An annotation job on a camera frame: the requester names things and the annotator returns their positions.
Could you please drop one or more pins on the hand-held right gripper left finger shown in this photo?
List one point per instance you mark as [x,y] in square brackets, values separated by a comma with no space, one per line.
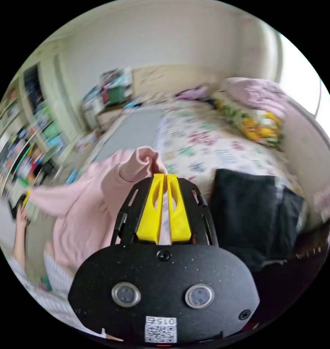
[149,215]

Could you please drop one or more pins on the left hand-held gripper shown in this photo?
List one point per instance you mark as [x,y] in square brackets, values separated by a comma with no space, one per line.
[14,207]

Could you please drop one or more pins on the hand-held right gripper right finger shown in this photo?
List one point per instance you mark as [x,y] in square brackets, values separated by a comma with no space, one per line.
[179,218]

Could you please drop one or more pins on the pink long sleeve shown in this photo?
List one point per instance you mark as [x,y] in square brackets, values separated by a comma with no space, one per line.
[88,207]

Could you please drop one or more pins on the person's left forearm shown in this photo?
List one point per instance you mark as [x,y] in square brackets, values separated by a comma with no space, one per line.
[19,245]

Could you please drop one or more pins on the person's left hand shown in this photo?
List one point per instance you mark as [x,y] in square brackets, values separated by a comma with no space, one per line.
[21,218]

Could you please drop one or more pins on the bookshelf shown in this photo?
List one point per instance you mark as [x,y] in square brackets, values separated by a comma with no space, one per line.
[23,141]

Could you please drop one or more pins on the pile of clothes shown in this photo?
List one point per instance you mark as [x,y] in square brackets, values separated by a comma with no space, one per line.
[249,215]

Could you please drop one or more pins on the bed with printed sheet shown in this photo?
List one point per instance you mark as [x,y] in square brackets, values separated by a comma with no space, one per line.
[208,147]

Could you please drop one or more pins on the grey floor mat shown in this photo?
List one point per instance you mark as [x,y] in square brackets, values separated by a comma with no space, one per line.
[135,133]

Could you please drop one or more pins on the floral pillow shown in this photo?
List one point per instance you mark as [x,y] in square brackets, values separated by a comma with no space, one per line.
[252,121]

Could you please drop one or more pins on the purple garment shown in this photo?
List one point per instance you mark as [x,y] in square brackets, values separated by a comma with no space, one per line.
[192,92]

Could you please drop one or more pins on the bedside cabinet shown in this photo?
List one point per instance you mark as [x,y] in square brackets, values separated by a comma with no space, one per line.
[110,95]

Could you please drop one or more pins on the pink blanket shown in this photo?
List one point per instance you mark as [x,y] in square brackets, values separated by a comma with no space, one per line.
[258,94]

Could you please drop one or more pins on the window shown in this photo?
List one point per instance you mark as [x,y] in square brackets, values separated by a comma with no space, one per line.
[303,79]

